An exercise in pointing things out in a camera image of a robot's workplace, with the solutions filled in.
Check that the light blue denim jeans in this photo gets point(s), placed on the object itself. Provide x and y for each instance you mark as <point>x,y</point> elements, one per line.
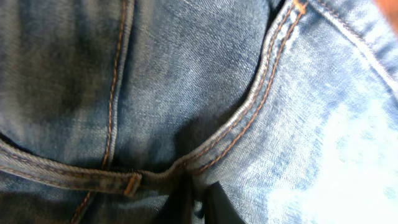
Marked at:
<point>179,111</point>

